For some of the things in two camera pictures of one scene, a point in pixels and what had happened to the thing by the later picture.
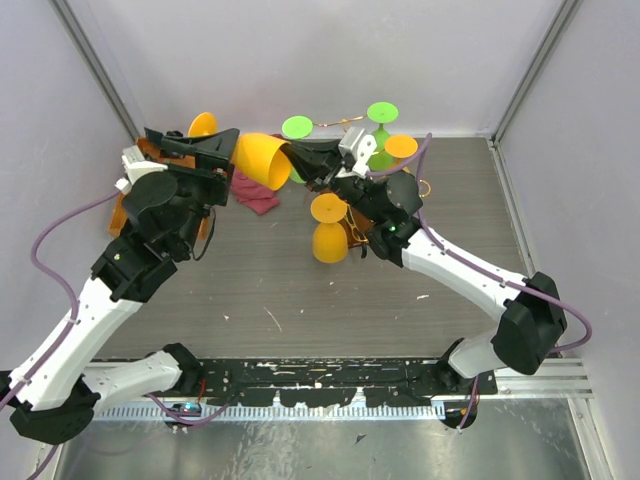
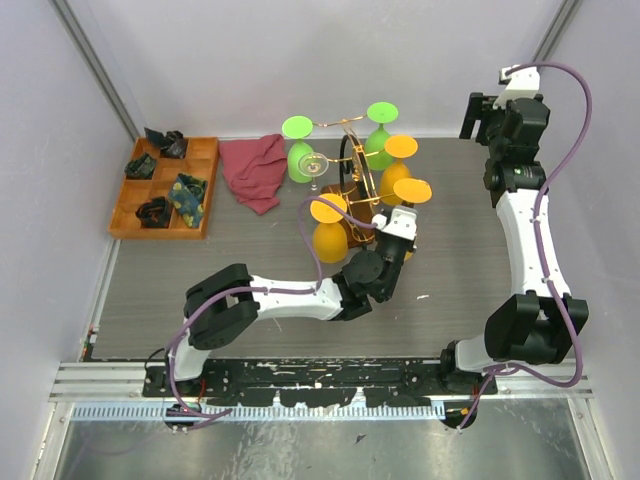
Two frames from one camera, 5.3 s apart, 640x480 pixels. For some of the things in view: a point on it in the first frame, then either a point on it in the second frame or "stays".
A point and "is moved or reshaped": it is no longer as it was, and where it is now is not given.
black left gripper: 211,167 → 380,236
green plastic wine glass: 297,127 stays
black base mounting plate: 318,382 stays
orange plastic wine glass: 330,235 stays
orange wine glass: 260,158 is moved or reshaped
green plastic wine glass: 381,112 stays
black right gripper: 315,162 → 479,108
